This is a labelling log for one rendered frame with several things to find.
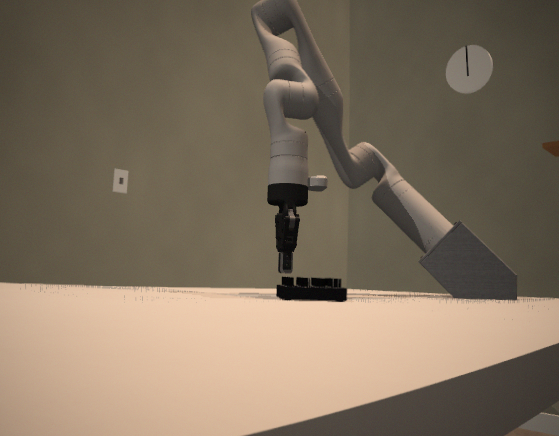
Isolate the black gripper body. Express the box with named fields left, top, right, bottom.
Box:
left=267, top=183, right=308, bottom=233

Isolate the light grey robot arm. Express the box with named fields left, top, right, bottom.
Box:
left=251, top=0, right=453, bottom=254

